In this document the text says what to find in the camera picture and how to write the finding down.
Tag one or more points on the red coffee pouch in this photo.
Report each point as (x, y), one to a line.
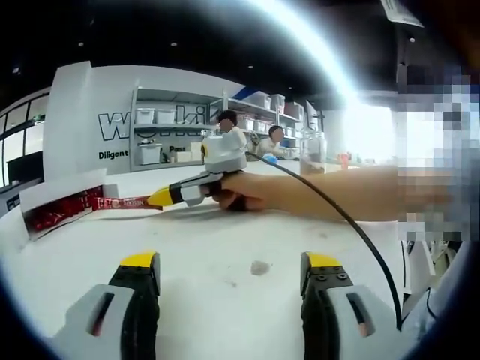
(123, 203)

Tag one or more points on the long ceiling light strip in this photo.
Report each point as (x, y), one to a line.
(318, 48)

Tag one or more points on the white panel with black label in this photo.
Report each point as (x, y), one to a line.
(422, 266)

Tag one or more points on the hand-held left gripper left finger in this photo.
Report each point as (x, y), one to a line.
(97, 322)

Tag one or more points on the red bottle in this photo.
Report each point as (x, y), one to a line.
(345, 159)

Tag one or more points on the person's right hand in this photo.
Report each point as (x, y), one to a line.
(240, 191)

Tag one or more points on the person's light blue shirt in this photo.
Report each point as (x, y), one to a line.
(423, 326)

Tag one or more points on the grey counter with label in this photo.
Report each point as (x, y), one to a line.
(9, 204)

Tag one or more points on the ceiling air conditioner unit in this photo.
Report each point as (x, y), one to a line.
(401, 11)

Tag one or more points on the black stand with screen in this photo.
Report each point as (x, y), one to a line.
(317, 118)

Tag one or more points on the dark screen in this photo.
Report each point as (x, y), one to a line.
(24, 168)

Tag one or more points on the grey metal shelving rack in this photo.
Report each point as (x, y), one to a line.
(133, 131)

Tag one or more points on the blue object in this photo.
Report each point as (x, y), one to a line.
(272, 159)

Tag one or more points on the row of white storage bins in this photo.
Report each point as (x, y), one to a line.
(146, 117)

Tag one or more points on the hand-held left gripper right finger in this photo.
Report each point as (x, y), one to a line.
(333, 322)

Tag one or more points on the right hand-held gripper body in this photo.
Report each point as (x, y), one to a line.
(225, 161)

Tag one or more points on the white cardboard box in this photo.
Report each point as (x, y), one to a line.
(56, 183)

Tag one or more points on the row of red coffee packets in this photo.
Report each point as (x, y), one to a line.
(56, 212)

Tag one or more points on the large spilled powder patch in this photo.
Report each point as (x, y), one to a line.
(259, 267)

